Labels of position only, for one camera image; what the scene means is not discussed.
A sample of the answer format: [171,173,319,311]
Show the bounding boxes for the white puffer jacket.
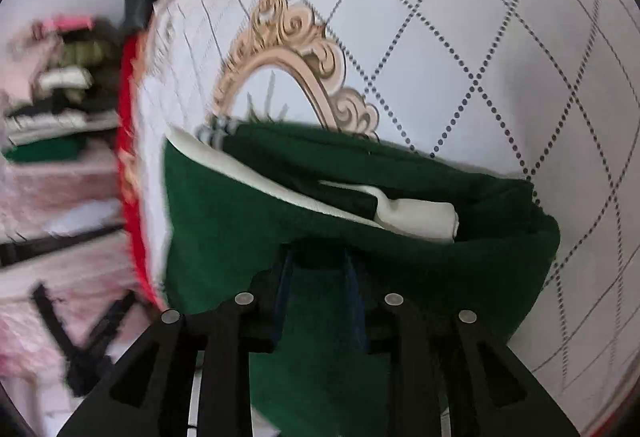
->
[37,66,94,91]

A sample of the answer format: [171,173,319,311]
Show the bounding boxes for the olive puffer jacket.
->
[59,38,117,66]

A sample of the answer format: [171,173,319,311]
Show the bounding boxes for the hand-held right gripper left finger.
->
[57,244,302,437]

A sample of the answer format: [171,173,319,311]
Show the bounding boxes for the black garment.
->
[82,20,124,114]

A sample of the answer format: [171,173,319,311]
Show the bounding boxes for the white folded garment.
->
[5,111,92,146]

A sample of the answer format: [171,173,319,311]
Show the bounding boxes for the red floral blanket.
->
[115,0,187,314]

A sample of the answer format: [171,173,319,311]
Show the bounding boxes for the black metal rail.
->
[0,223,127,271]

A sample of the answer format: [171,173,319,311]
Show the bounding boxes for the green folded garment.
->
[5,137,89,164]

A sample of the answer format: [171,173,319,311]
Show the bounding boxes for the black stand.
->
[30,282,139,399]

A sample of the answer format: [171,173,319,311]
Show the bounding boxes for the white and green varsity jacket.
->
[162,117,561,437]

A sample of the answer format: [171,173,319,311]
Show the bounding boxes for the white patterned bedsheet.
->
[127,0,640,437]

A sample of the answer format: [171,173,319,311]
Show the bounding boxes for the pink cloth cover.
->
[0,157,126,239]
[0,237,153,437]

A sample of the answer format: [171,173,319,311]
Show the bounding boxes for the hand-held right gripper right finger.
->
[342,246,583,437]

